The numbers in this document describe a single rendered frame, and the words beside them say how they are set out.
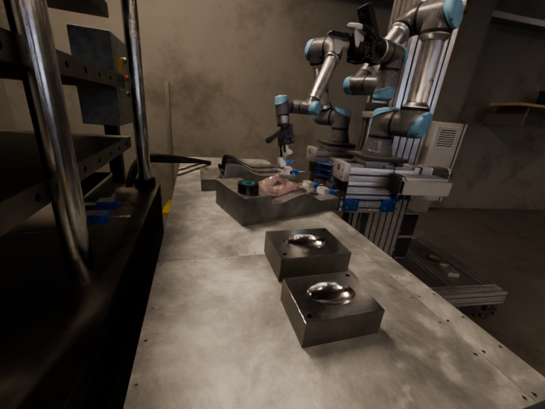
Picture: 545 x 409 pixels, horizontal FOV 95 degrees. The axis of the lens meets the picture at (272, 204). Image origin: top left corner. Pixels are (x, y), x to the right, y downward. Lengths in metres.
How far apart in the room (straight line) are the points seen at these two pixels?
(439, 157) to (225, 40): 2.43
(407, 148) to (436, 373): 1.31
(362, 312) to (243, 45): 3.02
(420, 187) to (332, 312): 1.00
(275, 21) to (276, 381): 3.23
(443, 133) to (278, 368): 1.54
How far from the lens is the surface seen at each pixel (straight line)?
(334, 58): 1.66
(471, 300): 2.14
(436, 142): 1.75
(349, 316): 0.53
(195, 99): 3.21
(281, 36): 3.33
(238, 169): 1.29
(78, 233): 0.69
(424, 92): 1.34
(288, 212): 1.02
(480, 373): 0.65
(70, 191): 0.66
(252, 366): 0.50
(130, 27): 1.37
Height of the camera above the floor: 1.21
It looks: 20 degrees down
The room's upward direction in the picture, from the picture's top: 5 degrees clockwise
